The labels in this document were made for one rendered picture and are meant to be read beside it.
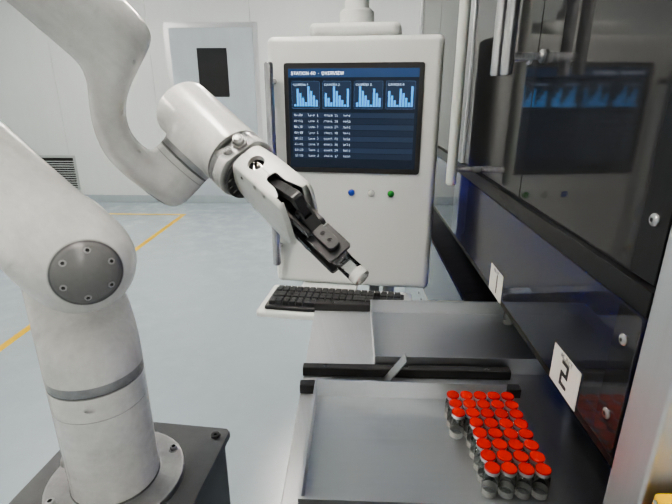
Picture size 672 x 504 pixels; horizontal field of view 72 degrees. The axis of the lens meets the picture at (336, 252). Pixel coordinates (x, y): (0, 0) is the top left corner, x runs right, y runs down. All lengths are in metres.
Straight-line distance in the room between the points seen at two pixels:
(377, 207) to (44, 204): 1.05
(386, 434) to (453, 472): 0.12
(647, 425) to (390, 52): 1.09
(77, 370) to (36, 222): 0.20
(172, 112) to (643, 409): 0.65
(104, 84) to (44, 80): 6.46
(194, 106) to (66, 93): 6.29
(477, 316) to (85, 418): 0.87
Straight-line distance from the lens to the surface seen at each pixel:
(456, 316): 1.19
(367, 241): 1.47
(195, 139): 0.63
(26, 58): 7.16
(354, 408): 0.85
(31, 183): 0.57
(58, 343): 0.67
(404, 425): 0.83
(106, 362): 0.65
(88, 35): 0.60
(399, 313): 1.17
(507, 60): 0.88
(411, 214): 1.44
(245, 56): 6.09
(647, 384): 0.60
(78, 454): 0.73
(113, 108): 0.61
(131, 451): 0.74
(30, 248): 0.55
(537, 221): 0.84
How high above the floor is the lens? 1.41
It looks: 19 degrees down
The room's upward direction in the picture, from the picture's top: straight up
